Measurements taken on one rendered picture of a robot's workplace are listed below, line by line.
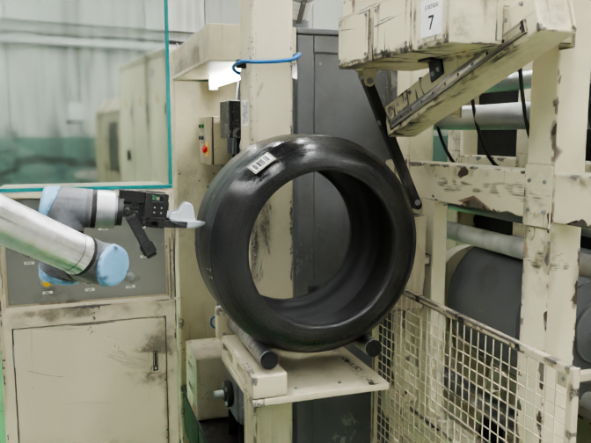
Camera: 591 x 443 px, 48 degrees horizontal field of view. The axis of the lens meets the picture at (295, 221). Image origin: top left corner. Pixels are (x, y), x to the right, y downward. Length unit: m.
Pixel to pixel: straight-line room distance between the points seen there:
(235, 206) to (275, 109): 0.48
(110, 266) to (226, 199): 0.32
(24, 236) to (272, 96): 0.89
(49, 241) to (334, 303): 0.89
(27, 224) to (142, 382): 1.11
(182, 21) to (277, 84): 9.21
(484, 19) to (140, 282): 1.39
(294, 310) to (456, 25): 0.91
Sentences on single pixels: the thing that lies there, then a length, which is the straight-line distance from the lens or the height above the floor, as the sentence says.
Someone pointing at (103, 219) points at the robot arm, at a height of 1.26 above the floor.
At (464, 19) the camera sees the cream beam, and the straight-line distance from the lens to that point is 1.48.
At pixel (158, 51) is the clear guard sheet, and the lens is 2.23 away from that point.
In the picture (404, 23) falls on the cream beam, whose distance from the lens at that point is 1.63.
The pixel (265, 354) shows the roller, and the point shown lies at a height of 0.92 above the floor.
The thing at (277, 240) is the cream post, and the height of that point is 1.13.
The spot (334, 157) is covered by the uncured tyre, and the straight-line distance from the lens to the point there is 1.59.
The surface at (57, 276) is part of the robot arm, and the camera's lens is 1.56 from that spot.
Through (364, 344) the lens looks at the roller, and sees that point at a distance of 1.73.
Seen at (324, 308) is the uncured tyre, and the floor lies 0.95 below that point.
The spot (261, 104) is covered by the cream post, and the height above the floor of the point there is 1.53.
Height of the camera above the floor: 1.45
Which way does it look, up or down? 8 degrees down
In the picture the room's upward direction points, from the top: straight up
